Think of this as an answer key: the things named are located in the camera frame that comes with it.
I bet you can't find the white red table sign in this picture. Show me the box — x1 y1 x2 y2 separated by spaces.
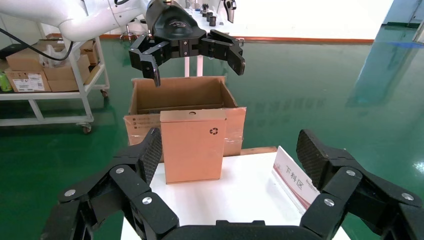
271 145 321 215

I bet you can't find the small brown cardboard box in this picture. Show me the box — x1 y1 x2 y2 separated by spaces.
79 39 99 66

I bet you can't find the white metal shelf cart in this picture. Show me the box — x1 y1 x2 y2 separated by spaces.
0 36 111 135

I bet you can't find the green bottle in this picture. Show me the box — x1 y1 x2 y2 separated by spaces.
0 71 13 93

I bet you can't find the cardboard box with shipping labels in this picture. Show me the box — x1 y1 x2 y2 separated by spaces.
4 70 53 94

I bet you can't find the white plastic bag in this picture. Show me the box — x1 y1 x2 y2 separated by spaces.
39 44 80 69

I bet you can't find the big plain cardboard box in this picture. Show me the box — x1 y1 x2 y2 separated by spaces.
5 41 51 73

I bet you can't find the medium cardboard box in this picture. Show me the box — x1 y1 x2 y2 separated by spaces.
43 54 91 82

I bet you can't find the flat low cardboard box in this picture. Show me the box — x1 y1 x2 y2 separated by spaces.
47 78 88 93

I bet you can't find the flat cardboard sheet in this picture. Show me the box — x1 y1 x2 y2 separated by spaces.
84 64 102 86

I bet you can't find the black round stool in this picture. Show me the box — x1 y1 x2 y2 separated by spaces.
119 23 140 42

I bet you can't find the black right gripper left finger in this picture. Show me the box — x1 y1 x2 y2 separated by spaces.
39 127 181 240

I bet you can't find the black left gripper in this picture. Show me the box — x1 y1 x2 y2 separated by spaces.
129 0 246 88

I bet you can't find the dark hanging tool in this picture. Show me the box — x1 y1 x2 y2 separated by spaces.
223 0 237 24

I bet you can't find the white metal stand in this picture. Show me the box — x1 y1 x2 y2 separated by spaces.
184 54 204 78

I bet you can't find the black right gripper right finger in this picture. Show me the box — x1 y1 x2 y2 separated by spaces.
295 129 424 240

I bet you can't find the black bag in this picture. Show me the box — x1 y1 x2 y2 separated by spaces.
0 43 29 61

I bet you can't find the large open cardboard box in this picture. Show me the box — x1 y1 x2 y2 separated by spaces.
123 76 247 159

